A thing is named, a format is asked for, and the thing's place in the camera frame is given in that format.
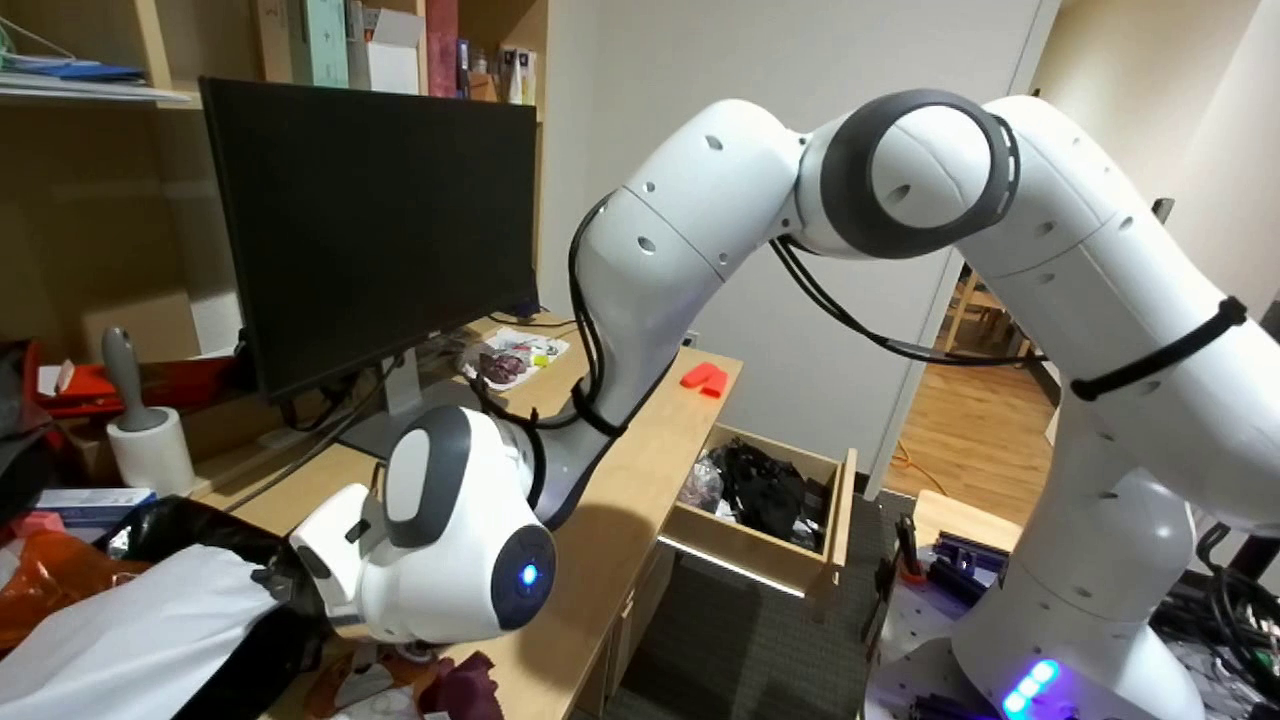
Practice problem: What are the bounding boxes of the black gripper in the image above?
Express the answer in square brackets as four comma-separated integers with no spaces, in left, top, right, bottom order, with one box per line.
[254,546,344,632]

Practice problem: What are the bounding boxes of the white cloth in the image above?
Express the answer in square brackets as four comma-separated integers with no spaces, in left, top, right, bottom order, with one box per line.
[0,541,283,720]

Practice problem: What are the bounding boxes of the black plastic bag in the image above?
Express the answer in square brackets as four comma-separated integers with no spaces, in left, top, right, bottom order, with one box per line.
[102,490,354,720]

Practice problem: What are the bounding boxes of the white lint roller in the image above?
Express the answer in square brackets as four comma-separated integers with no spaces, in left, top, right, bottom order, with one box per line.
[97,323,201,498]

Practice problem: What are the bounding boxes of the blue white box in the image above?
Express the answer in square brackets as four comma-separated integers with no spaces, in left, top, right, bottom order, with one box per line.
[27,483,161,533]

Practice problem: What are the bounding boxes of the orange plastic bag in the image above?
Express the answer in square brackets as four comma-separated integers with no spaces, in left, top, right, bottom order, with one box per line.
[0,513,148,657]

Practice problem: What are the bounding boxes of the red flat box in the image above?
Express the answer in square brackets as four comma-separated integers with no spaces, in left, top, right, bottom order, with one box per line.
[16,338,246,423]

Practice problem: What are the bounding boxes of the brown cardboard box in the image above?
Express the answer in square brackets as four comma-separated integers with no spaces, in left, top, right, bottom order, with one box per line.
[71,289,209,368]

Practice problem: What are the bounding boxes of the printed flat packet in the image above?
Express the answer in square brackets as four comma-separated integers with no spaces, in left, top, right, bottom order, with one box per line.
[457,323,576,392]

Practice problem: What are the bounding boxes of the black computer monitor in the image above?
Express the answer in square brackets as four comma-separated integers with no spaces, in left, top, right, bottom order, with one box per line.
[196,76,544,465]

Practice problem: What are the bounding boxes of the wooden drawer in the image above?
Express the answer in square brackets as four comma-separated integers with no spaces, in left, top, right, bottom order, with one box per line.
[655,418,864,607]

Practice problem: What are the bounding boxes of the red plastic object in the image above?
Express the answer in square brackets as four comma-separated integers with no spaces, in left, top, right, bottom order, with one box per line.
[677,357,735,402]

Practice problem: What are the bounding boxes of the black clothes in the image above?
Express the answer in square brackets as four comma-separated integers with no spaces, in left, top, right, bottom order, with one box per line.
[701,435,833,550]

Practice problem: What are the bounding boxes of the teal book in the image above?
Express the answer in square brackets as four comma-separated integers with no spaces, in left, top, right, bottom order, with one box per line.
[294,0,357,91]

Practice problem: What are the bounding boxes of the black orange tool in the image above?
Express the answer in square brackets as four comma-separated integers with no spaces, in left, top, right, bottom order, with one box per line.
[891,513,927,592]

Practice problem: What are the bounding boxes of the small wooden box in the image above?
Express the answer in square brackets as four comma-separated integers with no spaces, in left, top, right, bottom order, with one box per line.
[910,487,1030,559]

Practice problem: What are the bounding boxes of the wooden chair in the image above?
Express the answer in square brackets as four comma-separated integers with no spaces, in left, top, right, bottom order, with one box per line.
[935,265,1055,372]

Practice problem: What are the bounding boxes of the black monitor cable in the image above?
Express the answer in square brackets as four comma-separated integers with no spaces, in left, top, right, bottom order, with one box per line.
[196,379,448,518]

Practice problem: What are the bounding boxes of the bundle of floor cables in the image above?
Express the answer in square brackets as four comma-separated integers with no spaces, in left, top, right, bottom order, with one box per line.
[1153,557,1280,705]

